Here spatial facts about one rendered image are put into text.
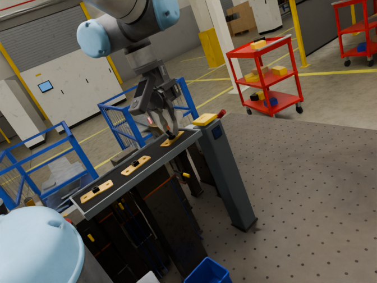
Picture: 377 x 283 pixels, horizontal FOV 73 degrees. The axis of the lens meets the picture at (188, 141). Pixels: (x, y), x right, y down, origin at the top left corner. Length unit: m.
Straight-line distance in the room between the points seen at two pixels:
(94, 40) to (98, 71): 8.30
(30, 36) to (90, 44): 14.28
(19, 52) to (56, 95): 6.36
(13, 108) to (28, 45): 6.56
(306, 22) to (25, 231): 5.30
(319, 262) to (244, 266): 0.22
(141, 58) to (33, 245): 0.52
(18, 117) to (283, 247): 8.25
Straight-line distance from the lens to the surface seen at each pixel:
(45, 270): 0.27
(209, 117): 0.81
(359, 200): 1.08
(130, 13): 0.50
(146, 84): 0.69
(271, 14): 11.04
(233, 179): 0.90
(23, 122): 8.72
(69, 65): 8.77
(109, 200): 0.63
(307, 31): 5.41
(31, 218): 0.31
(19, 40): 14.86
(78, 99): 8.77
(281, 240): 0.98
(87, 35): 0.60
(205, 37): 7.99
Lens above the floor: 1.43
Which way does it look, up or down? 23 degrees down
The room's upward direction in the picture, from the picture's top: 23 degrees counter-clockwise
